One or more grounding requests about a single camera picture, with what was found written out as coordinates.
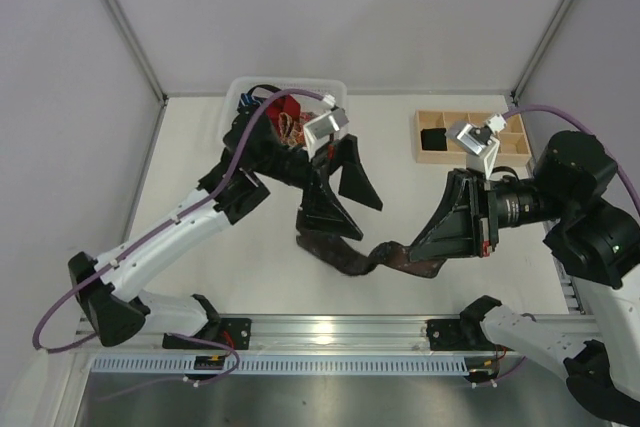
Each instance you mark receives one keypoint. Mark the colourful patterned tie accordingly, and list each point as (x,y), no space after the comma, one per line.
(290,129)

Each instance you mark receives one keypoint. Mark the wooden compartment box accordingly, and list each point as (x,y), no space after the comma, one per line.
(514,148)

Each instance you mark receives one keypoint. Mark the brown floral tie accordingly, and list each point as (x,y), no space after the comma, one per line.
(336,252)

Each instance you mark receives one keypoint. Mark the red tie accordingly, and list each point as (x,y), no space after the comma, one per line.
(287,105)

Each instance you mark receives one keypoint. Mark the rolled black tie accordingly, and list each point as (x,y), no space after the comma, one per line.
(433,139)

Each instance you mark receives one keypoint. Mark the aluminium mounting rail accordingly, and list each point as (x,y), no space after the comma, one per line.
(349,333)

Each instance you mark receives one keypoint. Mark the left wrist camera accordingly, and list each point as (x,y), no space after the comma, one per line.
(317,131)

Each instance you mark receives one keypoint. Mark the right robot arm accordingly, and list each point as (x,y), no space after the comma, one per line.
(596,243)

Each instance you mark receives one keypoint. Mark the white plastic basket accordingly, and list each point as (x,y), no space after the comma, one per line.
(243,85)

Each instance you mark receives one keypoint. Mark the blue striped tie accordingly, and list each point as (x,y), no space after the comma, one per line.
(252,98)

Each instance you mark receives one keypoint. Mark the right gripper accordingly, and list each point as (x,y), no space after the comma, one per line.
(480,214)

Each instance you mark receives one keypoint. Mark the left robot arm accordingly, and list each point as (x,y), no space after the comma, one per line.
(112,286)

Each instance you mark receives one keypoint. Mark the white slotted cable duct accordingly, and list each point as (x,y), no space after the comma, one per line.
(249,364)

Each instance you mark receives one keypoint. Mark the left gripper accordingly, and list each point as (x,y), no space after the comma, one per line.
(320,170)

